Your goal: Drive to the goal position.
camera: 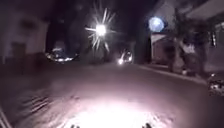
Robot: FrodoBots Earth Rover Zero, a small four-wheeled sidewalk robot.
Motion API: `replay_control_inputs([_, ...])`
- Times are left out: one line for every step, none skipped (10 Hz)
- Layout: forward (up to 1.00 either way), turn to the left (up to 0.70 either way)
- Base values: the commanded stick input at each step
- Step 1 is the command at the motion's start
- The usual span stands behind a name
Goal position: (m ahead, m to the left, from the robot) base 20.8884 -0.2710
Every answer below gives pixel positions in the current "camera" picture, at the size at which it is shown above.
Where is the dark asphalt road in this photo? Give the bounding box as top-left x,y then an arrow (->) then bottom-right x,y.
0,61 -> 224,128

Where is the street lamp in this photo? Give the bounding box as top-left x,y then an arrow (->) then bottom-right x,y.
94,23 -> 108,38

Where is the parked car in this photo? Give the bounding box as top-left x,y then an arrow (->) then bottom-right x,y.
45,48 -> 80,64

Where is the raised kerb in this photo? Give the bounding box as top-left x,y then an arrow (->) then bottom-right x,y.
136,63 -> 209,86

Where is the tree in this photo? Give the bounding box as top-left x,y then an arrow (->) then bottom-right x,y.
166,8 -> 208,74

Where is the person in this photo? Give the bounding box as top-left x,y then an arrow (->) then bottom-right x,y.
181,41 -> 201,77

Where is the building with overhanging roof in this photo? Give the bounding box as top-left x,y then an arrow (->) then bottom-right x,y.
149,0 -> 224,73

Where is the parked vehicle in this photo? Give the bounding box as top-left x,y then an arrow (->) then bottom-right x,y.
207,73 -> 224,98

